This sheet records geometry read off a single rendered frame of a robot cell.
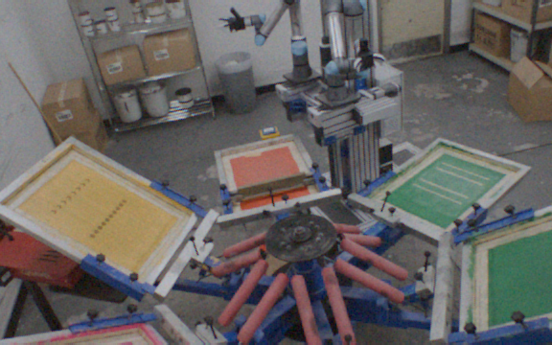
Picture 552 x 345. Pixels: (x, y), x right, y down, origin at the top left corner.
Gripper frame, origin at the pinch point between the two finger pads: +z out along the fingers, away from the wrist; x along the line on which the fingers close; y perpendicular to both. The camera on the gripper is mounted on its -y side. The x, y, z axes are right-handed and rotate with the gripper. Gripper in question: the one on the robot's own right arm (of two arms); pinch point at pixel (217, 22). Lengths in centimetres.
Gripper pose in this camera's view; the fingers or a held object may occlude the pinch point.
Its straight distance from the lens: 373.4
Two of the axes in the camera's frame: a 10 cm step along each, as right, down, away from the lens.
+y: 1.4, 7.5, 6.4
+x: -0.1, -6.5, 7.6
